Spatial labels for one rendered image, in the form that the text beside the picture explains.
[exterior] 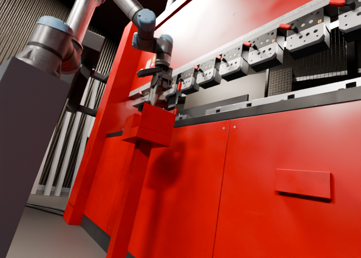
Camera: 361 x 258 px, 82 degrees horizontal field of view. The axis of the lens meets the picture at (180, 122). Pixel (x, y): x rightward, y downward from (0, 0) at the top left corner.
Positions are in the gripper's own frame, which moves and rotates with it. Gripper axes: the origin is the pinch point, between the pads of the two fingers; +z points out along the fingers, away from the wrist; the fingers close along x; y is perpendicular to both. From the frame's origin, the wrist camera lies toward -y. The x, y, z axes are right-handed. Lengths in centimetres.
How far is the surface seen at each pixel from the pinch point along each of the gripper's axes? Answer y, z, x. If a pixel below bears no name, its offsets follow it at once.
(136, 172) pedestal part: -1.3, 31.3, 2.1
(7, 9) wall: -135, -188, 307
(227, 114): 29.9, 1.0, -17.7
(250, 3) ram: 47, -75, -13
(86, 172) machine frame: 2, 38, 136
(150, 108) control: -2.3, 4.5, -4.9
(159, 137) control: 3.6, 15.6, -4.9
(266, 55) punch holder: 44, -32, -27
